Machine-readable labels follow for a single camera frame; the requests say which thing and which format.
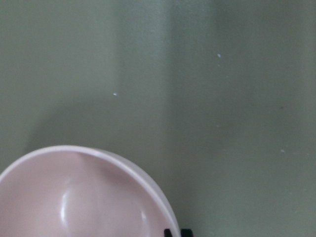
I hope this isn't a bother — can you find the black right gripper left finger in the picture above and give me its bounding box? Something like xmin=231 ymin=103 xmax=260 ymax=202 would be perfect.
xmin=164 ymin=229 xmax=173 ymax=237

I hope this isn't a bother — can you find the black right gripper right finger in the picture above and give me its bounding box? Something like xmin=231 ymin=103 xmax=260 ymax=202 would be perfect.
xmin=181 ymin=229 xmax=193 ymax=237

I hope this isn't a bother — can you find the small pink bowl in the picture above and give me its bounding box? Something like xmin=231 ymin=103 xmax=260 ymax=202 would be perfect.
xmin=0 ymin=146 xmax=180 ymax=237

